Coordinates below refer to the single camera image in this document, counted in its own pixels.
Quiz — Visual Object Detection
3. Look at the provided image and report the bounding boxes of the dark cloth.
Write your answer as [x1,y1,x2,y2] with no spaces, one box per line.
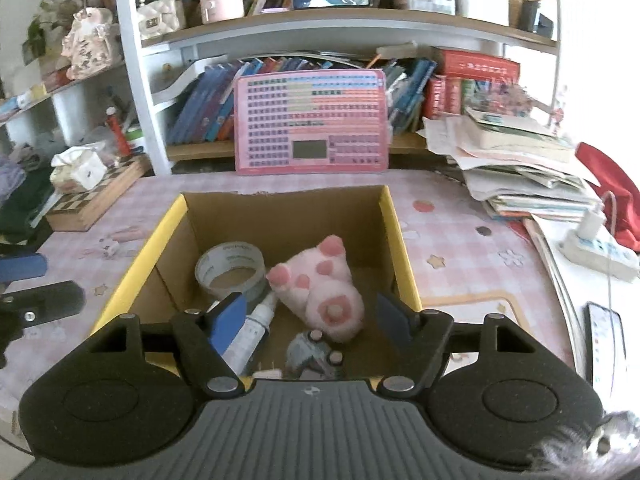
[0,157,57,247]

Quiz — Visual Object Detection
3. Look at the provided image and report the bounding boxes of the grey tape roll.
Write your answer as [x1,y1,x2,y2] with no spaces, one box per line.
[194,241,268,307]

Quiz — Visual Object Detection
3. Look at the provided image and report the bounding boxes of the pink learning board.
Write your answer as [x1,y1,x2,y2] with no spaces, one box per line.
[234,69,390,177]

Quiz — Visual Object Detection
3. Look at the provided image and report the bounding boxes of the white tissue box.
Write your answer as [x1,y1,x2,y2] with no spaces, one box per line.
[50,146,108,195]

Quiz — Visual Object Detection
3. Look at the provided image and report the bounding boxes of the wooden chessboard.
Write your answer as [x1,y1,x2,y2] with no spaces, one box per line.
[45,155,151,232]

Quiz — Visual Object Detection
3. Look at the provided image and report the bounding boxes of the green potted plant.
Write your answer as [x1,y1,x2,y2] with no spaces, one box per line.
[22,0,83,63]

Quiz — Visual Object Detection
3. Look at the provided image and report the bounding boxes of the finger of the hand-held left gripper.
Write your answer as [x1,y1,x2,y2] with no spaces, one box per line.
[0,253,48,285]
[0,281,86,367]

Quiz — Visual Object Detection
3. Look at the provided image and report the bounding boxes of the black box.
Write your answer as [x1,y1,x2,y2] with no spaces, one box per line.
[517,0,557,39]

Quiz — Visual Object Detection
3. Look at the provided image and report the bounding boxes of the black smartphone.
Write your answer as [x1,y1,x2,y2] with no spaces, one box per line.
[584,301,627,402]

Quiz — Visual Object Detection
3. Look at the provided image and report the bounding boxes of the leaning blue books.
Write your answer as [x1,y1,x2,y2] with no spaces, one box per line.
[385,57,439,134]

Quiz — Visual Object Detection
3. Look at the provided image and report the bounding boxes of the row of blue books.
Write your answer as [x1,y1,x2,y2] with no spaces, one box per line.
[167,57,252,145]

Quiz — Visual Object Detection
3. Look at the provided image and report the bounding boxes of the yellow cardboard box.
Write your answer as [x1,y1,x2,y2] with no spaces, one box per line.
[90,185,422,381]

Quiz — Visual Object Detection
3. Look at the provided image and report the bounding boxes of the white charger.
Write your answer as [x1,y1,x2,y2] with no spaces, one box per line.
[577,207,607,241]

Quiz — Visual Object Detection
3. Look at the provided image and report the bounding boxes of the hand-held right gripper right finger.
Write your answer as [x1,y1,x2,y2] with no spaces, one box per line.
[376,292,532,395]

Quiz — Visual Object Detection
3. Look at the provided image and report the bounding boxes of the thick red book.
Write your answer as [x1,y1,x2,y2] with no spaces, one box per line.
[432,47,521,117]

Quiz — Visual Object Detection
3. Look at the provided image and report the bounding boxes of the pink checked tablecloth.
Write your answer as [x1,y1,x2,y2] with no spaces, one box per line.
[0,167,601,441]

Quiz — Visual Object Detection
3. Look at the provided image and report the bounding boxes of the pink plush pig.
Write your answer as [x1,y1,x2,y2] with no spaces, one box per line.
[266,235,365,344]

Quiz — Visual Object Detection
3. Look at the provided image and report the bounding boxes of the green lidded jar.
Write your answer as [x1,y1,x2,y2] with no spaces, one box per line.
[125,127,147,157]

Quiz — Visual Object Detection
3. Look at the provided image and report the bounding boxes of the stack of papers and books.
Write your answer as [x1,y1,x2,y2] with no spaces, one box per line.
[417,107,606,222]

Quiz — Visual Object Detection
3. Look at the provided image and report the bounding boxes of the floral ceramic figurine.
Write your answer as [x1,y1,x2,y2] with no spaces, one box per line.
[62,7,122,81]

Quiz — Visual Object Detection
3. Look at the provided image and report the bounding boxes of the red white glue bottle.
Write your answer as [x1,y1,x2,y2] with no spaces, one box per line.
[105,106,132,158]

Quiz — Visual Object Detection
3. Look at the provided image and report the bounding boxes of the white wooden bookshelf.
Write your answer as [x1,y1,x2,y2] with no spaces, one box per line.
[112,0,563,177]

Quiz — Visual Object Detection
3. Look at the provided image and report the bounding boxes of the white power strip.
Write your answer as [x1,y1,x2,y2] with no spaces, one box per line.
[559,232,640,282]

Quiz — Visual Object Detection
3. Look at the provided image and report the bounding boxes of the grey toy car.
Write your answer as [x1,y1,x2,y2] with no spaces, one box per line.
[285,330,346,380]

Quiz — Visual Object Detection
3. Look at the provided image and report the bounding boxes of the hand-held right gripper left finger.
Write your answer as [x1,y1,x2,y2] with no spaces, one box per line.
[89,292,248,396]

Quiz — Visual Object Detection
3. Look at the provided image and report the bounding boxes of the grey fluffy toy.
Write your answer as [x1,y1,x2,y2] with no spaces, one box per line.
[537,409,640,477]

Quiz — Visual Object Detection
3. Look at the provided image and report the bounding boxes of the red cloth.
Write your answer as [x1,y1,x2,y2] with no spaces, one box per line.
[575,142,640,253]

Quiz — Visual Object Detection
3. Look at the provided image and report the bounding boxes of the white pearl handbag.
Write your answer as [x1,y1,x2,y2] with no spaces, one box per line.
[136,0,187,41]

